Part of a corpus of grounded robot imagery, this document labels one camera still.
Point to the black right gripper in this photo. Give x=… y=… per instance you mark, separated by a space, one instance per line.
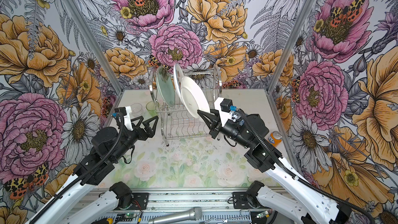
x=215 y=121

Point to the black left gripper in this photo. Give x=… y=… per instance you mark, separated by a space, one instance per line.
x=151 y=131

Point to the clear glass cup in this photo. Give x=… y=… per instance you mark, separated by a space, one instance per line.
x=136 y=109

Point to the green glass jar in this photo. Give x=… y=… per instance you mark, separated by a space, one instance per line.
x=152 y=107

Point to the cream white plate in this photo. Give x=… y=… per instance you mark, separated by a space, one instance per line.
x=193 y=97

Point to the chrome wire dish rack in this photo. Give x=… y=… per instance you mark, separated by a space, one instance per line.
x=177 y=122

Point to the white watermelon pattern plate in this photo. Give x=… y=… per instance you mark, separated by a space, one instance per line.
x=178 y=76

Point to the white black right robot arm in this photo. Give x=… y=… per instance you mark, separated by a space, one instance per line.
x=269 y=160

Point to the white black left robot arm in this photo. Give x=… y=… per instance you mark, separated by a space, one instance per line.
x=89 y=173

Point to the pale green plate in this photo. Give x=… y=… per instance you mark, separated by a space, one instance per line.
x=165 y=86

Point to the orange soda can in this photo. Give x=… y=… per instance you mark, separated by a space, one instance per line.
x=275 y=138

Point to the silver microphone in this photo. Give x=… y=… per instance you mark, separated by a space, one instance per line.
x=191 y=214

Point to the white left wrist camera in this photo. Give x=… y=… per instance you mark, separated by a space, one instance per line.
x=126 y=113

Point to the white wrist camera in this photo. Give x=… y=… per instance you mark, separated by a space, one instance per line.
x=126 y=113
x=226 y=109

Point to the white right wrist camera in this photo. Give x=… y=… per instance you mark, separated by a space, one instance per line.
x=226 y=109

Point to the aluminium front rail frame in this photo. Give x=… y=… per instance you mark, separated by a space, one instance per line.
x=160 y=203

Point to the aluminium corner post left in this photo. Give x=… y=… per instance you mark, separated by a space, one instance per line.
x=80 y=21

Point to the aluminium corner post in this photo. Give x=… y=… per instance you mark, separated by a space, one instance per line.
x=80 y=21
x=303 y=13

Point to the aluminium corner post right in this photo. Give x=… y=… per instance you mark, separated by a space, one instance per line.
x=303 y=13

